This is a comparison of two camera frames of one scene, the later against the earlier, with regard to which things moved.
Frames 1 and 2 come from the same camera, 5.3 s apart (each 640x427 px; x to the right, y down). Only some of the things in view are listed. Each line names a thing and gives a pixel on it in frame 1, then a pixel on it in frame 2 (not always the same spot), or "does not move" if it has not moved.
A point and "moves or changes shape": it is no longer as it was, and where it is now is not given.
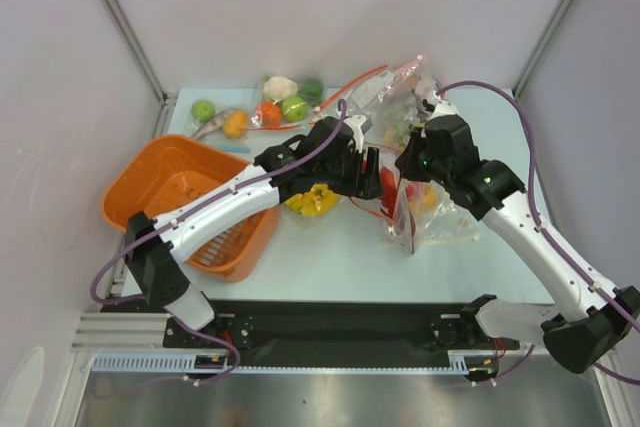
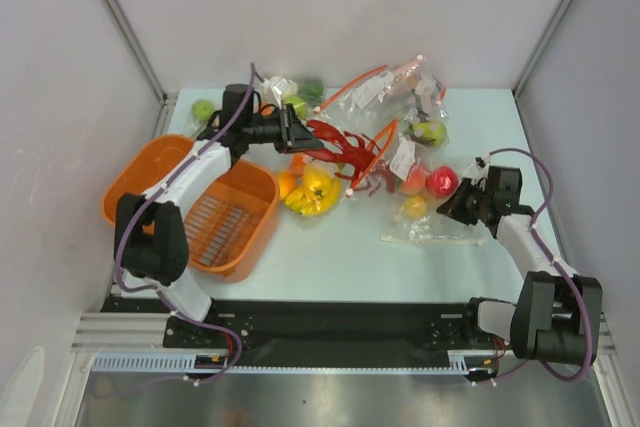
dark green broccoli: [312, 88] does not move
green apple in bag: [295, 109] does not move
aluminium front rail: [124, 333] does not move
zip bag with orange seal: [416, 214] moves or changes shape
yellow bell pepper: [319, 200] does not move
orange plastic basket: [157, 174] does not move
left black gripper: [354, 187] → [292, 135]
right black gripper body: [413, 160] → [466, 202]
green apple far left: [203, 110] does not move
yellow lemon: [430, 196] → [415, 206]
